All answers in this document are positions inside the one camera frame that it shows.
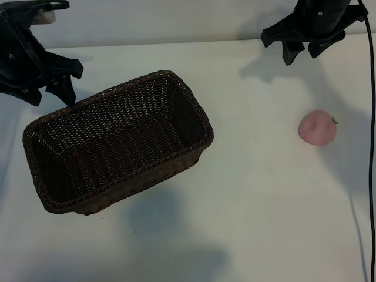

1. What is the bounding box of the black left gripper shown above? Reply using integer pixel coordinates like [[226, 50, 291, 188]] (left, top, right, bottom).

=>
[[0, 0, 84, 107]]

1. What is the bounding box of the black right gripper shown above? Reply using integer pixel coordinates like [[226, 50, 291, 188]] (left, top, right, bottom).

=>
[[261, 0, 370, 66]]

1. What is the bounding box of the pink peach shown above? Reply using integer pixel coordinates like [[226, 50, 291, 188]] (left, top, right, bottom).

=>
[[298, 109, 340, 146]]

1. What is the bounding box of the dark brown woven basket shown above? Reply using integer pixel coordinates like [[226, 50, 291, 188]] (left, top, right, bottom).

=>
[[22, 69, 214, 216]]

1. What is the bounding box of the black cable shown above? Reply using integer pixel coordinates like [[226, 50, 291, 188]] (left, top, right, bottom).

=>
[[356, 0, 376, 282]]

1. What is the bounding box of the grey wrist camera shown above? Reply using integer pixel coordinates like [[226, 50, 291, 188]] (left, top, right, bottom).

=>
[[31, 7, 57, 25]]

